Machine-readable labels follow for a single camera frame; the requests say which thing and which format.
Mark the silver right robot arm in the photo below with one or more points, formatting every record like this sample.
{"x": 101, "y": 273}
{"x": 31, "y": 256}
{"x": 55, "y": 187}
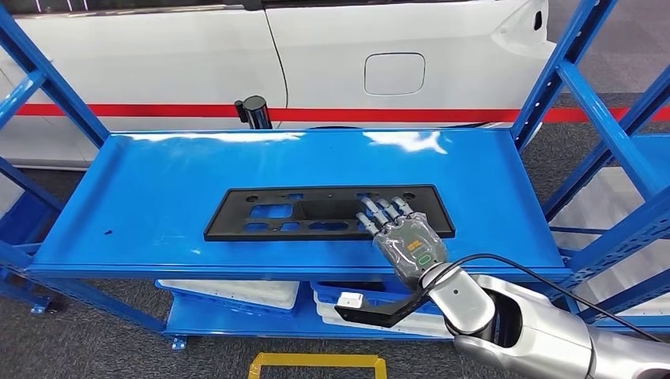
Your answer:
{"x": 544, "y": 335}

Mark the blue metal shelf rack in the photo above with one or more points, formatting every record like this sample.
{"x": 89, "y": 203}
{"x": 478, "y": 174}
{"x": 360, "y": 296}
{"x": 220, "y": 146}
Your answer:
{"x": 657, "y": 149}
{"x": 157, "y": 183}

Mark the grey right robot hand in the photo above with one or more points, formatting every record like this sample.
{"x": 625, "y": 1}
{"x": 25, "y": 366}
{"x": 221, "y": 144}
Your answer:
{"x": 411, "y": 246}

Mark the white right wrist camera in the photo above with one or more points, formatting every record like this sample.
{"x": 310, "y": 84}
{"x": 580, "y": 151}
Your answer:
{"x": 350, "y": 300}

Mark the black plastic panel part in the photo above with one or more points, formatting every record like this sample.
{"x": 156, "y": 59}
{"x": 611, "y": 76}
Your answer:
{"x": 235, "y": 219}

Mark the white car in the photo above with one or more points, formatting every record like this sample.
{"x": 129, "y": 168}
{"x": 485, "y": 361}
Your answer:
{"x": 157, "y": 57}

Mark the red barrier belt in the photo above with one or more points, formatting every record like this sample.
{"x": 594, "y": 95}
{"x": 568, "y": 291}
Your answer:
{"x": 157, "y": 111}

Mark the black camera bracket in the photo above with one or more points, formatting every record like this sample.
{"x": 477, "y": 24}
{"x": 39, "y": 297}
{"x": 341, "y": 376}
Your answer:
{"x": 377, "y": 316}

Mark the black stanchion post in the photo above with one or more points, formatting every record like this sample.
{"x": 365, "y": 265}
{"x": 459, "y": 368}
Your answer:
{"x": 255, "y": 112}

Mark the white panel stack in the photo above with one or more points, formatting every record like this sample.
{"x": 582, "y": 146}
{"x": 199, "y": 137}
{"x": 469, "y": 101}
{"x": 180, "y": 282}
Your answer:
{"x": 591, "y": 204}

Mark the white tray stack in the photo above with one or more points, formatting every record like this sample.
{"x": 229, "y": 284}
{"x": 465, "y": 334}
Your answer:
{"x": 235, "y": 293}
{"x": 418, "y": 327}

